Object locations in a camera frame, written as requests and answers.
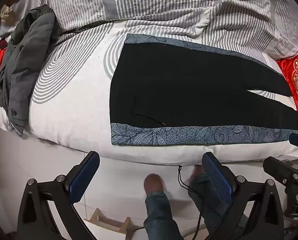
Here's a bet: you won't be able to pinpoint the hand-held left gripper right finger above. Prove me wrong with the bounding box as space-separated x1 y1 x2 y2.
201 151 285 240

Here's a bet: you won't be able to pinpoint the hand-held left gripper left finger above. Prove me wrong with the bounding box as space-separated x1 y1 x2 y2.
17 151 101 240

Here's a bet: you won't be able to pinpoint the black pants with blue trim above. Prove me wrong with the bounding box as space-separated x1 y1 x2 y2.
110 33 298 146

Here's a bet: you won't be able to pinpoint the person's right brown shoe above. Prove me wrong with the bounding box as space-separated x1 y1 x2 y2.
189 165 206 180

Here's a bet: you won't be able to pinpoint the person's brown shoe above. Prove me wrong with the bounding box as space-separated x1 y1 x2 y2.
143 173 164 196
189 165 206 180

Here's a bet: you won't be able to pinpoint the person's right leg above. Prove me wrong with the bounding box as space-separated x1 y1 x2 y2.
187 174 230 240

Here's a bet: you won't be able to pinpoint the person's leg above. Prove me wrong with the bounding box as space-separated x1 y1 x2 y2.
187 174 230 240
143 191 186 240

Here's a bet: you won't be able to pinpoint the large red embroidered cushion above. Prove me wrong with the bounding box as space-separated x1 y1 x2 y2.
276 50 298 128

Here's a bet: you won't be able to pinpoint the person's left brown shoe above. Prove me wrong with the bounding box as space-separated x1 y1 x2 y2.
143 173 164 196

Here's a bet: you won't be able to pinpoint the person's left leg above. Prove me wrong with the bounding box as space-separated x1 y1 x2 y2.
143 191 186 240

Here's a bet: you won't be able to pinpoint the white sheet with grey rings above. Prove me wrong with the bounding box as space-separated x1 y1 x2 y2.
0 20 298 167

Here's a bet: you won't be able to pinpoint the grey jacket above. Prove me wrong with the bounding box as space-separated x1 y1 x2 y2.
0 4 62 137

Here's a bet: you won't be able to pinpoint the pale patterned cloth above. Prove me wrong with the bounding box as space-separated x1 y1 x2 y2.
0 4 25 42

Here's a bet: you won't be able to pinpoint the grey white striped quilt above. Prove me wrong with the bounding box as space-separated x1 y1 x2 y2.
24 0 298 61

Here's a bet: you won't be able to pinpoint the black cable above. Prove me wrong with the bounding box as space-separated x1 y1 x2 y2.
177 165 207 240

